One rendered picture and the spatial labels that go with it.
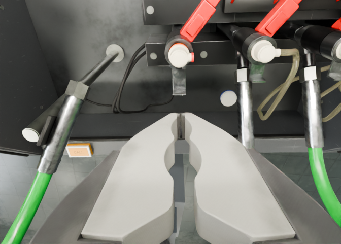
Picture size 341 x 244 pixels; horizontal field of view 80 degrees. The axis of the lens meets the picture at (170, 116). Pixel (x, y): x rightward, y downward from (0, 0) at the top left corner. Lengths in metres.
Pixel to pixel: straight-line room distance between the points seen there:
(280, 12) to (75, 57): 0.43
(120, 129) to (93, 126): 0.07
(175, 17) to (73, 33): 0.27
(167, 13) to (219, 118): 0.30
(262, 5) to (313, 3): 0.07
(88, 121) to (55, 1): 0.27
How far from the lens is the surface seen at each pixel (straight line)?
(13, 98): 0.49
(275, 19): 0.25
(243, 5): 0.32
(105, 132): 0.50
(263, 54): 0.21
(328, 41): 0.26
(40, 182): 0.24
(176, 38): 0.21
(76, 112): 0.23
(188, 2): 0.32
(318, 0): 0.36
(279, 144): 0.50
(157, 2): 0.32
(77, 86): 0.23
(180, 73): 0.22
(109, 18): 0.50
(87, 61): 0.53
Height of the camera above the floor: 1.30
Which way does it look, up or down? 59 degrees down
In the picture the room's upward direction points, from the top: 178 degrees counter-clockwise
